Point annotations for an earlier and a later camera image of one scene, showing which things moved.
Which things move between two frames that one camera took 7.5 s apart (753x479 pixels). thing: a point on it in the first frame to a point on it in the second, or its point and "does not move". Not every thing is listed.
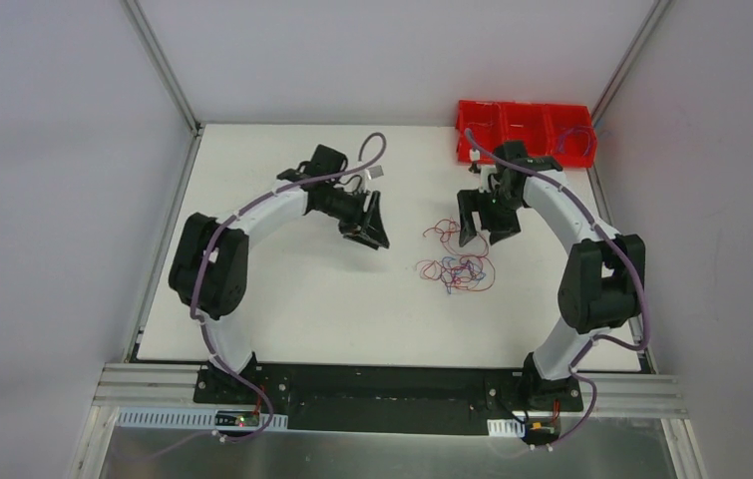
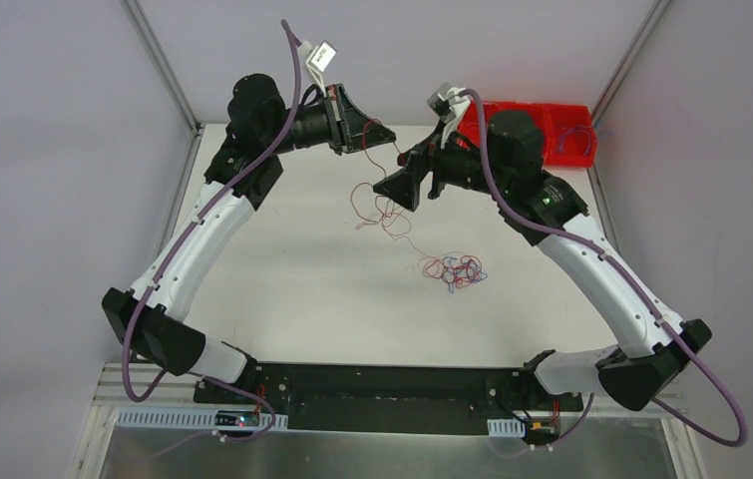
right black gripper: [490, 213] to [430, 168]
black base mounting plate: [393, 398] does not move
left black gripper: [359, 216] to [337, 120]
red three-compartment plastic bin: [564, 131] does not move
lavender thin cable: [563, 136] does not move
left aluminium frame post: [163, 65] does not move
